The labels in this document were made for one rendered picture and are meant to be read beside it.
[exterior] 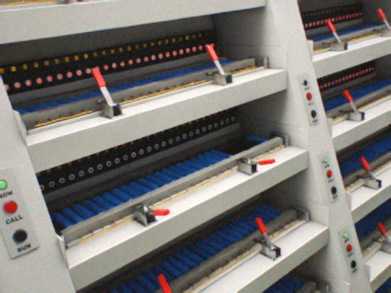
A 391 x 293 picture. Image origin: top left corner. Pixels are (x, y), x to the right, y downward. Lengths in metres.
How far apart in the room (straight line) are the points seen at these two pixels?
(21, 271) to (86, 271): 0.10
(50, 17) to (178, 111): 0.27
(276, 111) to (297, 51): 0.15
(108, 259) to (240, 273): 0.32
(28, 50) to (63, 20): 0.19
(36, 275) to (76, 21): 0.40
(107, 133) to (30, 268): 0.23
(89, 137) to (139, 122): 0.10
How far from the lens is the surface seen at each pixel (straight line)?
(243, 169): 0.89
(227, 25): 1.10
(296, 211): 1.08
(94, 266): 0.69
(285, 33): 1.01
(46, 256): 0.66
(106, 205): 0.78
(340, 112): 1.24
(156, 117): 0.74
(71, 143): 0.67
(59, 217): 0.78
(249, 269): 0.91
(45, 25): 0.70
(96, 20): 0.74
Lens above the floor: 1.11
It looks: 7 degrees down
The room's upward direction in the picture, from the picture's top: 17 degrees counter-clockwise
